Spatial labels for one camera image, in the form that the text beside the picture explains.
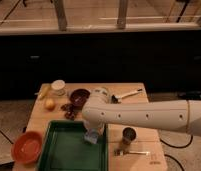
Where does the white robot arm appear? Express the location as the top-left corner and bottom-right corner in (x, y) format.
(82, 87), (201, 136)

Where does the orange plastic bowl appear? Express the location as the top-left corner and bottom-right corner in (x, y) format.
(11, 131), (43, 164)

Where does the silver fork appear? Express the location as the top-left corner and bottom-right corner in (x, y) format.
(114, 149), (150, 156)

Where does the wooden post right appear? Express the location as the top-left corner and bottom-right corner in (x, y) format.
(117, 0), (128, 29)

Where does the metal can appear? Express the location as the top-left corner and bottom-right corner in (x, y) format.
(122, 127), (137, 145)

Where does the dark grape bunch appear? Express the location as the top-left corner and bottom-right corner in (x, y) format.
(61, 103), (80, 120)

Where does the white cup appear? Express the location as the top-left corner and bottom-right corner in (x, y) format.
(51, 80), (65, 96)

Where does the green plastic tray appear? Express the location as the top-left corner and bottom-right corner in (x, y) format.
(37, 120), (108, 171)

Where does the dark maroon bowl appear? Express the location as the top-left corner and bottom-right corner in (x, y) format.
(70, 89), (90, 107)

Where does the black floor cable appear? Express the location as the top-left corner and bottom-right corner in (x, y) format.
(159, 134), (194, 150)

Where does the yellow banana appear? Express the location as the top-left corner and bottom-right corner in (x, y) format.
(37, 85), (50, 100)

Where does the wooden post left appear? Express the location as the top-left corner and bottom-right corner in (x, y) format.
(53, 0), (67, 31)

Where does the blue sponge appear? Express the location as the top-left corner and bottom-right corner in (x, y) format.
(84, 131), (99, 144)

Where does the wooden post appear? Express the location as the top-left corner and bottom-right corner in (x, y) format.
(117, 0), (128, 29)
(53, 0), (67, 31)

